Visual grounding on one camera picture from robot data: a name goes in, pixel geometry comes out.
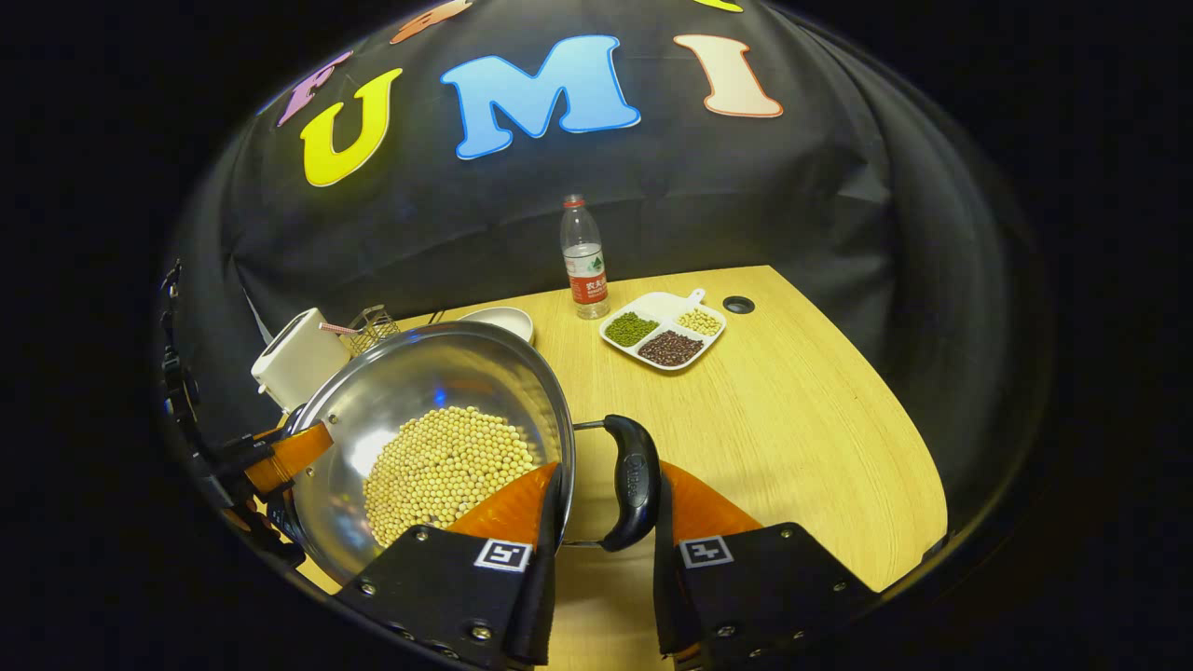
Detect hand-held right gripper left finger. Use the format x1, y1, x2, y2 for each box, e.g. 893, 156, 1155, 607
335, 461, 567, 670

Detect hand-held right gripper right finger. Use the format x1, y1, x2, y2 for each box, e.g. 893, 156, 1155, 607
651, 459, 883, 667

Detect stainless steel pot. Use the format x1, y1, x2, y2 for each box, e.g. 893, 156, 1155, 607
283, 321, 664, 584

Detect white toaster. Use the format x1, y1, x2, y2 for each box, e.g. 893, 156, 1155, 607
250, 308, 353, 415

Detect pile of soybeans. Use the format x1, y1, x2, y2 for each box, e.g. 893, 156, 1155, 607
361, 404, 542, 549

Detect white round plate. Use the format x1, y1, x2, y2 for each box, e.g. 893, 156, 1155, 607
456, 306, 536, 347

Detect pile of dark red beans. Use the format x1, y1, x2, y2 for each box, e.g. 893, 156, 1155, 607
638, 330, 706, 368

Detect pile of green mung beans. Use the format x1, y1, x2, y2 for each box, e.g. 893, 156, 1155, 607
605, 311, 660, 348

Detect white divided dish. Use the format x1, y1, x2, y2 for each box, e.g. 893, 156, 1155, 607
597, 287, 729, 374

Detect clear plastic water bottle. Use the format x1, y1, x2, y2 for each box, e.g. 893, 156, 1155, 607
559, 193, 612, 322

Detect black backdrop cloth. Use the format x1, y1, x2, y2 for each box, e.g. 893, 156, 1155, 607
166, 0, 1056, 569

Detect small wire basket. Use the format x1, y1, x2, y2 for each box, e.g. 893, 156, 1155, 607
346, 304, 403, 358

